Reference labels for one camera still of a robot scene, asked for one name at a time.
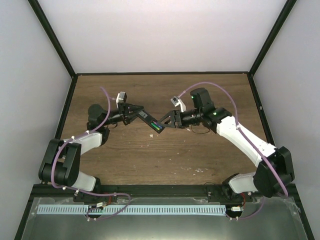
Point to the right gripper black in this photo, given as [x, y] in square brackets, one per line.
[174, 115]

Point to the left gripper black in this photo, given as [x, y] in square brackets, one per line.
[124, 111]

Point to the purple blue AAA battery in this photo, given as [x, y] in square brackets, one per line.
[159, 126]

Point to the black remote control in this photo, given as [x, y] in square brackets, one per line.
[148, 119]

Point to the green AAA battery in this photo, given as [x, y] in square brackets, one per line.
[157, 128]

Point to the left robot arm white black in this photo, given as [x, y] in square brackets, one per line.
[61, 162]

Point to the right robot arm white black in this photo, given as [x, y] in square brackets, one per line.
[274, 167]

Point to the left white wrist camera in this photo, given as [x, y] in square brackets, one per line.
[121, 97]

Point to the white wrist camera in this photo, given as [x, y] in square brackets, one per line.
[121, 97]
[177, 102]

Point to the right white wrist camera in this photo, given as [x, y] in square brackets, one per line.
[177, 102]

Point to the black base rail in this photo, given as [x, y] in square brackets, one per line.
[213, 192]

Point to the light blue slotted cable duct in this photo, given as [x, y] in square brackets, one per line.
[78, 209]

